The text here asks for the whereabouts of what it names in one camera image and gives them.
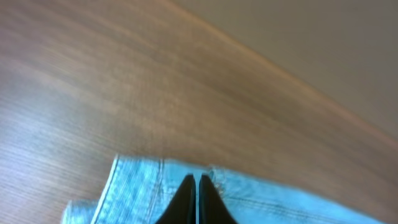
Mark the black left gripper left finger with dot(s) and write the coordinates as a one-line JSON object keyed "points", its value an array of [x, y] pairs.
{"points": [[182, 207]]}

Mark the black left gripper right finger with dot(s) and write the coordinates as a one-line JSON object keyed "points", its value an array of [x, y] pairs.
{"points": [[212, 210]]}

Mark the light blue denim shorts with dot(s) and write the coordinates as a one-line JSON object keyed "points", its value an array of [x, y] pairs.
{"points": [[138, 190]]}

